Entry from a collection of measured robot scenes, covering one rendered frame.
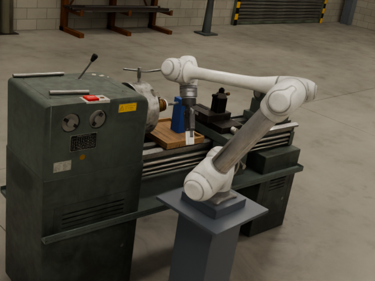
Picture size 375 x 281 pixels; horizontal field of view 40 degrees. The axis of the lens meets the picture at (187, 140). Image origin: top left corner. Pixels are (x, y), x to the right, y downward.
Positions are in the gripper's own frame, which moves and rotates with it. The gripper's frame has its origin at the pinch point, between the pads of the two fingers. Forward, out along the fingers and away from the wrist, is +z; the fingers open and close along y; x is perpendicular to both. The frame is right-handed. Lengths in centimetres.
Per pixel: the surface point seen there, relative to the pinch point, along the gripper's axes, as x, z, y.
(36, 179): -75, 19, -21
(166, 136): 3, -4, -65
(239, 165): 54, 16, -70
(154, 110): -9.3, -17.8, -38.2
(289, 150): 106, 6, -101
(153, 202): -7, 36, -59
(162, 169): -1, 16, -60
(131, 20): 117, -293, -826
